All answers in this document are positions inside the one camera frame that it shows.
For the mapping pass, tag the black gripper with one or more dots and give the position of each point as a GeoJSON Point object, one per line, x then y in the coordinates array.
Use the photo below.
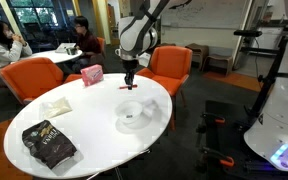
{"type": "Point", "coordinates": [130, 66]}

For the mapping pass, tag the red marker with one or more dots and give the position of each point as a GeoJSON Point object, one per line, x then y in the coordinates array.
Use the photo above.
{"type": "Point", "coordinates": [128, 87]}

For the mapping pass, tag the man in dark red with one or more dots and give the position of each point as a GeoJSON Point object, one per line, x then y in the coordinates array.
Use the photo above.
{"type": "Point", "coordinates": [86, 42]}

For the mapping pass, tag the pink tissue box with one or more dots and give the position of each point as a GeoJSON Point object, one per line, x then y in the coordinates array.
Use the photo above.
{"type": "Point", "coordinates": [92, 74]}

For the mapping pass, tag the orange armchair near robot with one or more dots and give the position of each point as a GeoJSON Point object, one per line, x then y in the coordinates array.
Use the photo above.
{"type": "Point", "coordinates": [169, 66]}

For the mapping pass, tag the round white table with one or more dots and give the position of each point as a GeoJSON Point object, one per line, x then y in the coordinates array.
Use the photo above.
{"type": "Point", "coordinates": [54, 57]}
{"type": "Point", "coordinates": [102, 141]}

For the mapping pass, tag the open laptop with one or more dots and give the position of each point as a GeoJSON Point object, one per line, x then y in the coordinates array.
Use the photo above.
{"type": "Point", "coordinates": [66, 48]}

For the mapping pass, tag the brown wooden stool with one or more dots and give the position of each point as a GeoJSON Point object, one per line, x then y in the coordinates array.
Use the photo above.
{"type": "Point", "coordinates": [200, 52]}
{"type": "Point", "coordinates": [218, 61]}

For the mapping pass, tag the clear plastic bag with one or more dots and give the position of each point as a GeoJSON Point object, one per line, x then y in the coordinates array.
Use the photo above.
{"type": "Point", "coordinates": [55, 108]}

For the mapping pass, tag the orange black clamp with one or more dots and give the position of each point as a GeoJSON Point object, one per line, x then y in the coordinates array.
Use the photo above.
{"type": "Point", "coordinates": [211, 159]}
{"type": "Point", "coordinates": [210, 120]}

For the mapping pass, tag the orange armchair by tissue box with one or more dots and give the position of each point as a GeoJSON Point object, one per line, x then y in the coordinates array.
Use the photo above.
{"type": "Point", "coordinates": [28, 79]}

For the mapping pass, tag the dark coffee bag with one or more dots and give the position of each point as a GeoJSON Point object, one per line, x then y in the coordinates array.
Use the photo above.
{"type": "Point", "coordinates": [46, 143]}

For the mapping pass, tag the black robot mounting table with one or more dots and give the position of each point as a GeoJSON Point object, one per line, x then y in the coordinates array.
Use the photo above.
{"type": "Point", "coordinates": [228, 139]}

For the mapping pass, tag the woman in white sweater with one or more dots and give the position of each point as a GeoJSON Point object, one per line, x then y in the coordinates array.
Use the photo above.
{"type": "Point", "coordinates": [12, 46]}

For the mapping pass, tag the black camera on tripod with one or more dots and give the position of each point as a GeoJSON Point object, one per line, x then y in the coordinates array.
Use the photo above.
{"type": "Point", "coordinates": [247, 33]}

